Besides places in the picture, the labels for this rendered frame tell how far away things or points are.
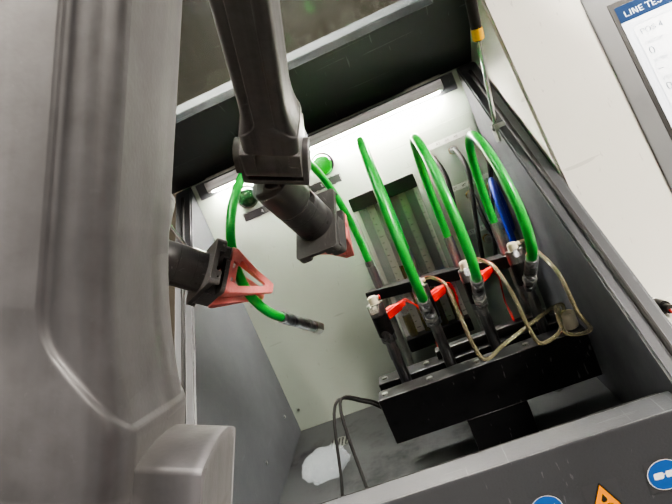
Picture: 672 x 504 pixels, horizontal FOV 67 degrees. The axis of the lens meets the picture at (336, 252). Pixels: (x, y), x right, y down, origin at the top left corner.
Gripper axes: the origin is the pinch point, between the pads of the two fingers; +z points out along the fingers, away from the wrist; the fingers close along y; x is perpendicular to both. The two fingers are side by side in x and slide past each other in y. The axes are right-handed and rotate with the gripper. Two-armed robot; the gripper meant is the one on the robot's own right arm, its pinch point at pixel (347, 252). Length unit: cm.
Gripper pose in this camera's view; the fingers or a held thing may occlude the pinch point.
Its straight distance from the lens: 77.7
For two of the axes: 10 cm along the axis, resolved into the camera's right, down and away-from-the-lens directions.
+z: 5.2, 4.6, 7.2
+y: -0.5, -8.3, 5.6
